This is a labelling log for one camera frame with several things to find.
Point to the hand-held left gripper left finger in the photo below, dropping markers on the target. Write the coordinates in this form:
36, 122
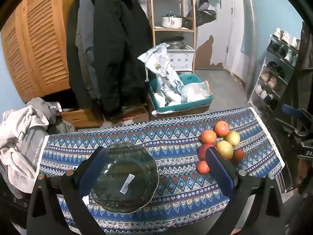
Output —
90, 176

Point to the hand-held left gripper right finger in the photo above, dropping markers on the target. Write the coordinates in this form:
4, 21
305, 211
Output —
220, 173

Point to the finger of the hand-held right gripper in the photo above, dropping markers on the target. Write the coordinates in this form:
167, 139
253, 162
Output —
293, 111
296, 132

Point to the small tangerine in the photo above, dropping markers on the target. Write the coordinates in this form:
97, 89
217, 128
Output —
238, 155
203, 167

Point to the yellow pear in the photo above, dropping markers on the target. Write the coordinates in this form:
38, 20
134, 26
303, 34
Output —
224, 149

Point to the dark glass bowl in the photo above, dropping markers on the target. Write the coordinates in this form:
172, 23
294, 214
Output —
122, 171

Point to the yellow-green apple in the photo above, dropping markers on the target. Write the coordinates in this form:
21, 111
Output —
233, 138

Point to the red apple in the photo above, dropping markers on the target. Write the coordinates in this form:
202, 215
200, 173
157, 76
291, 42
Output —
202, 151

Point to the large orange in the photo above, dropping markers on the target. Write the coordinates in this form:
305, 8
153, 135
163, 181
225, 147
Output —
208, 136
221, 128

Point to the grey shoe rack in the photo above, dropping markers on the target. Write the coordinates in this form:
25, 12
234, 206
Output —
266, 78

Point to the rows of shoes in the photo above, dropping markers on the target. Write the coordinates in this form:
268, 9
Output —
276, 71

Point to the blue patterned tablecloth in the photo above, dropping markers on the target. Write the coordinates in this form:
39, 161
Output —
176, 139

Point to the wooden drawer box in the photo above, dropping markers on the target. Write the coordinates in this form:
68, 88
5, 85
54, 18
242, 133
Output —
78, 117

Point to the grey printed bag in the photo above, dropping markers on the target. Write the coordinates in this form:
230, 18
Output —
31, 144

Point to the cardboard box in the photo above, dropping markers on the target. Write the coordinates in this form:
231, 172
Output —
181, 112

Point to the grey hoodie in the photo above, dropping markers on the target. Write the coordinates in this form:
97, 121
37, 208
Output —
46, 106

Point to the white towel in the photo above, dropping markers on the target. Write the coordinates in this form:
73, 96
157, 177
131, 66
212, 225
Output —
14, 137

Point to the clear plastic bag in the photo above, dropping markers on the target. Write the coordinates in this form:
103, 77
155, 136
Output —
195, 91

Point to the teal box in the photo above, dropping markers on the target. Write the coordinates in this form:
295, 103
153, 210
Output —
190, 79

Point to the white printed sack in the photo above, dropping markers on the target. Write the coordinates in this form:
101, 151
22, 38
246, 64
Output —
161, 71

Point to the white plastic basket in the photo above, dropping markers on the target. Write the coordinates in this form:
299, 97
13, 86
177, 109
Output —
182, 58

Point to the grey hanging bag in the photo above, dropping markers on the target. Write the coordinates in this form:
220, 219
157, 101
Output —
203, 12

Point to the grey jacket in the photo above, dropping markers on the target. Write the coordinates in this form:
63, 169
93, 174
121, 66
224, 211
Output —
84, 41

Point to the steel basin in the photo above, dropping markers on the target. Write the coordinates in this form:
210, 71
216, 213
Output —
176, 42

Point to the wooden louvered cabinet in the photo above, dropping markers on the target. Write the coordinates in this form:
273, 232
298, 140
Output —
36, 41

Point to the white pot with lid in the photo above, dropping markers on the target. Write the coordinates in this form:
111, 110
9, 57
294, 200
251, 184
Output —
171, 21

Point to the wooden shelf unit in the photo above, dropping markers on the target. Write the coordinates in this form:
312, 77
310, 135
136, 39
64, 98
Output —
174, 5

